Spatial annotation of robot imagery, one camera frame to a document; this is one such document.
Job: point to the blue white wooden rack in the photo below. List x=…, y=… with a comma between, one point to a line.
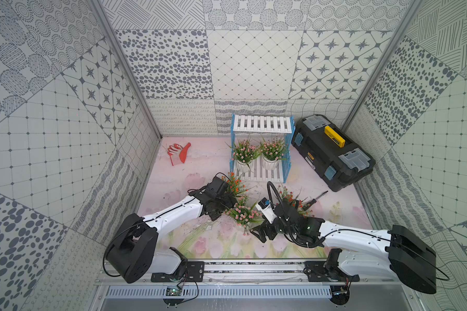
x=258, y=128

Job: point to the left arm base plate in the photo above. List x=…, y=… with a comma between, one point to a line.
x=191, y=271

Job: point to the black screwdriver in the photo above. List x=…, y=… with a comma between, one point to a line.
x=315, y=199

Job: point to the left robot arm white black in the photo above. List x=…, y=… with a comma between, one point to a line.
x=132, y=250

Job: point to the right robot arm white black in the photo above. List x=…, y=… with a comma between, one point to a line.
x=397, y=252

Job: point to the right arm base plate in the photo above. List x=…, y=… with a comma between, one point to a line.
x=317, y=271

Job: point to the red flower pot right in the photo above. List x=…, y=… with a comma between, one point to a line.
x=301, y=206

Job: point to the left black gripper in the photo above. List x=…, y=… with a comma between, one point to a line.
x=224, y=193

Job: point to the black plastic toolbox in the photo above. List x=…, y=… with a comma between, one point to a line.
x=335, y=157

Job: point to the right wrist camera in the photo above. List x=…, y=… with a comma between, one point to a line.
x=264, y=207

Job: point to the orange flower pot rear left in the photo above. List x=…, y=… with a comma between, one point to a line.
x=235, y=185

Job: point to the aluminium rail frame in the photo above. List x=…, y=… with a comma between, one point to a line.
x=258, y=271

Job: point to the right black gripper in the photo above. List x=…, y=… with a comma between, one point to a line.
x=266, y=227

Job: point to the pink flower pot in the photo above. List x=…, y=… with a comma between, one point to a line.
x=244, y=153
x=273, y=152
x=244, y=215

